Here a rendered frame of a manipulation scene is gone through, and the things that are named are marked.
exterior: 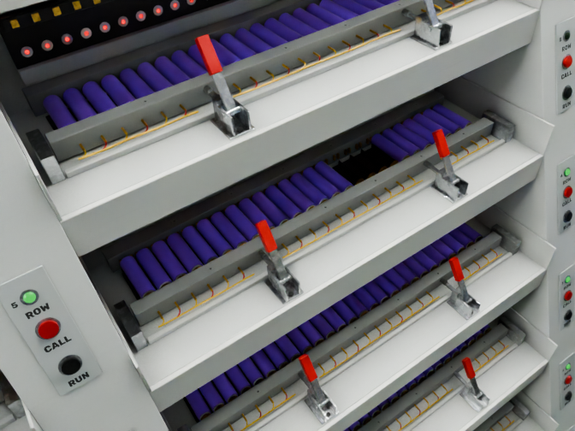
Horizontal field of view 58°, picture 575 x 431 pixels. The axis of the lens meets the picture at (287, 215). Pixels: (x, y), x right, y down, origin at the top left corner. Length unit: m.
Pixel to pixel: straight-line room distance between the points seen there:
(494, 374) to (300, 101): 0.64
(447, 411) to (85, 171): 0.70
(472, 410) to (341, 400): 0.30
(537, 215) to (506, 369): 0.29
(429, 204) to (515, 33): 0.23
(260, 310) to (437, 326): 0.32
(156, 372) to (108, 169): 0.21
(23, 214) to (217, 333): 0.24
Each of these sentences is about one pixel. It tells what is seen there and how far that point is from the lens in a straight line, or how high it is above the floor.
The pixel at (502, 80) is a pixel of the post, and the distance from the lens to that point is 0.83.
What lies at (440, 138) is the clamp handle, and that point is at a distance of 0.70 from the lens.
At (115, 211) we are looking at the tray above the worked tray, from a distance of 0.48.
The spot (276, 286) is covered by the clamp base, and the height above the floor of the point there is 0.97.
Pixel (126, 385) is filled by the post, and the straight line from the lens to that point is 0.55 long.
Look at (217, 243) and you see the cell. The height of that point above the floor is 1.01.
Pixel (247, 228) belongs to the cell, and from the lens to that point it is 0.64.
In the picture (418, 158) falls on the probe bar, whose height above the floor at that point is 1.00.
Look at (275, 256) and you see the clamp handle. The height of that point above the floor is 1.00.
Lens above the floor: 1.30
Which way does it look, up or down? 27 degrees down
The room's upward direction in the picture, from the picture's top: 16 degrees counter-clockwise
